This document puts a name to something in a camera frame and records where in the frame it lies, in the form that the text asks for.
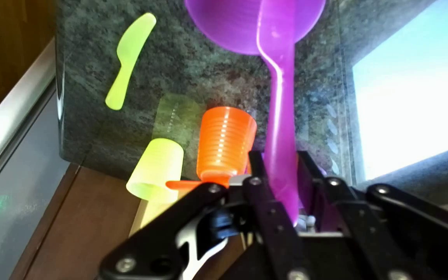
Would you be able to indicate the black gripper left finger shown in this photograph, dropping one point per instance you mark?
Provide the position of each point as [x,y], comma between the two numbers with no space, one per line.
[268,219]

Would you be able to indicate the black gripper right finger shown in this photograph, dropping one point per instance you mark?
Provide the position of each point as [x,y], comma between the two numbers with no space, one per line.
[354,218]

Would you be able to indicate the purple plastic ladle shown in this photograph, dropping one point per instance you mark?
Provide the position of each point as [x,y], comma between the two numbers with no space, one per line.
[281,134]

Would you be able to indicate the green plastic knife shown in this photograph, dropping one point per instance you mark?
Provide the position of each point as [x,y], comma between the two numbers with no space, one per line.
[131,48]

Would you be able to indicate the orange plastic cup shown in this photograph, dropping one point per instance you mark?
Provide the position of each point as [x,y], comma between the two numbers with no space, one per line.
[226,140]

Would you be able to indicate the green plastic cup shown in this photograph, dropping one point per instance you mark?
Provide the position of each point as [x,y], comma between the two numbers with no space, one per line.
[156,165]

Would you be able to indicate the stainless steel refrigerator panel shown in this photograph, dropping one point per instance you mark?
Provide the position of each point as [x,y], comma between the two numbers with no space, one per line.
[12,196]

